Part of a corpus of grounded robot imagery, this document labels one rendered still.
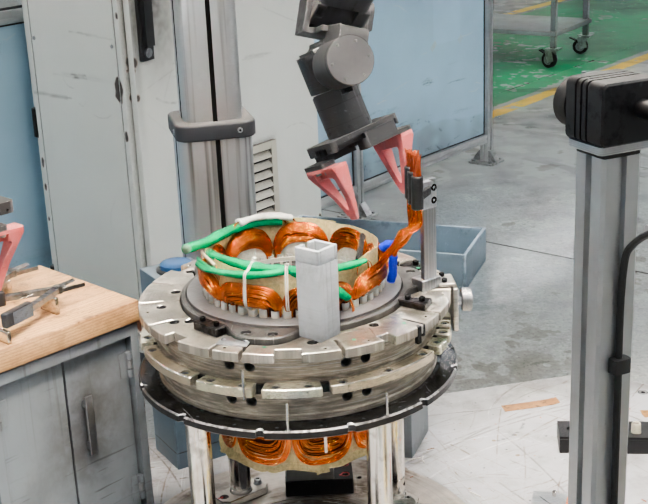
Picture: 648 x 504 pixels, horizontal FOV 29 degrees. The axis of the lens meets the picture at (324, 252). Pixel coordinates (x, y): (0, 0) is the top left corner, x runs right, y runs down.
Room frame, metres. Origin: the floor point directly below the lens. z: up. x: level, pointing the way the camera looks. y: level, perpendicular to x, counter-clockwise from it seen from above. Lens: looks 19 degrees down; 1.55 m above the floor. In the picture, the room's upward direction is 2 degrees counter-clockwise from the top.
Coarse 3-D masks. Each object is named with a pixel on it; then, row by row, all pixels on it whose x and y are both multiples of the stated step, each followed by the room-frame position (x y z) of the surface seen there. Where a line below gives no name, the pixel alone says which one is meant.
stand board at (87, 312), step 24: (24, 288) 1.33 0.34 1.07; (96, 288) 1.32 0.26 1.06; (0, 312) 1.26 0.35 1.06; (48, 312) 1.26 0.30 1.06; (72, 312) 1.25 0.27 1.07; (96, 312) 1.25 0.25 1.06; (120, 312) 1.26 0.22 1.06; (24, 336) 1.19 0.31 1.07; (48, 336) 1.20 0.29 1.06; (72, 336) 1.22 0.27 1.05; (96, 336) 1.24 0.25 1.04; (0, 360) 1.16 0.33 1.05; (24, 360) 1.17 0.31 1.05
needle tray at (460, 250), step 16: (352, 224) 1.54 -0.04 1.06; (368, 224) 1.53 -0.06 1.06; (384, 224) 1.53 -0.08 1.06; (400, 224) 1.52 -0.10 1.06; (384, 240) 1.53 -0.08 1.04; (416, 240) 1.51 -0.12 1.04; (448, 240) 1.50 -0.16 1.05; (464, 240) 1.49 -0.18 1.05; (480, 240) 1.46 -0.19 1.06; (416, 256) 1.40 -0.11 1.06; (448, 256) 1.39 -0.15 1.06; (464, 256) 1.38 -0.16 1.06; (480, 256) 1.46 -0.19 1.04; (448, 272) 1.39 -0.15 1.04; (464, 272) 1.38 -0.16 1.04; (416, 416) 1.44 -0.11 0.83; (416, 432) 1.44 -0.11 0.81; (416, 448) 1.44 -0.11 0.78
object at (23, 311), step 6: (18, 306) 1.20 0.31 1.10; (24, 306) 1.20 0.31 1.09; (30, 306) 1.21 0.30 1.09; (6, 312) 1.18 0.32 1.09; (12, 312) 1.19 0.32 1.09; (18, 312) 1.19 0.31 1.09; (24, 312) 1.20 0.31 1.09; (30, 312) 1.21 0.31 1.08; (6, 318) 1.18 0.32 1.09; (12, 318) 1.19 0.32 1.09; (18, 318) 1.19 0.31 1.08; (24, 318) 1.20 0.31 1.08; (6, 324) 1.18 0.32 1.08; (12, 324) 1.18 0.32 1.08
